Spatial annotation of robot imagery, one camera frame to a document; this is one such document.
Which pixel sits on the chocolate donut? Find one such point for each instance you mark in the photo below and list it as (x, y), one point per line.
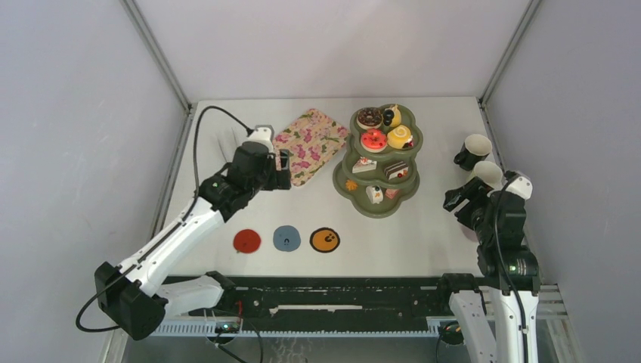
(369, 118)

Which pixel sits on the blue-grey round coaster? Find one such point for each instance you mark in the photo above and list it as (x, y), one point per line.
(286, 238)

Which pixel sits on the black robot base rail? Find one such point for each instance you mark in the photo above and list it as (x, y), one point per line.
(341, 305)

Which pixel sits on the yellow pudding cake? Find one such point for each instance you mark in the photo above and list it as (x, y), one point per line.
(400, 138)

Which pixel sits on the chocolate striped cake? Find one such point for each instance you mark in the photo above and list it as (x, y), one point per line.
(398, 169)

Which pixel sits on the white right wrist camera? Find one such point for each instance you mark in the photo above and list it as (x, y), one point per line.
(518, 184)

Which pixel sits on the silver serving tongs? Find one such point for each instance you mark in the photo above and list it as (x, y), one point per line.
(228, 141)

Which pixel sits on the orange smiley coaster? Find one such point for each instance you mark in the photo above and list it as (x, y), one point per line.
(324, 240)

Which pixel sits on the red donut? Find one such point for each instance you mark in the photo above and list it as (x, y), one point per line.
(373, 140)

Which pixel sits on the small orange cookie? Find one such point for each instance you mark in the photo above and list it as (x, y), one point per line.
(351, 185)

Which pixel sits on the black mug purple interior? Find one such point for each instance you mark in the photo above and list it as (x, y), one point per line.
(469, 234)

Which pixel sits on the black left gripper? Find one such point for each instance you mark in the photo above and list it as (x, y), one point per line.
(280, 179)

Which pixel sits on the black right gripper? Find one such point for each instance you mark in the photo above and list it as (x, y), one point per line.
(475, 190)

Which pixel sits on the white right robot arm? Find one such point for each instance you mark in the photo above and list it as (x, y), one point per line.
(514, 286)

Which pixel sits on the yellow fruit cake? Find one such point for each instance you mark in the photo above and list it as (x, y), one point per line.
(392, 116)

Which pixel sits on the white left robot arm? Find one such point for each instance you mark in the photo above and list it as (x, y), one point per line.
(134, 295)

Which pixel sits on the red round coaster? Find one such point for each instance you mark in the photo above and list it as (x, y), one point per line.
(247, 241)

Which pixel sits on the light green mug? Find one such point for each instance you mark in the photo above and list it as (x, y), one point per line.
(489, 172)

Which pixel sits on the red layered cake slice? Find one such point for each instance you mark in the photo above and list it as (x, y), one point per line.
(391, 193)

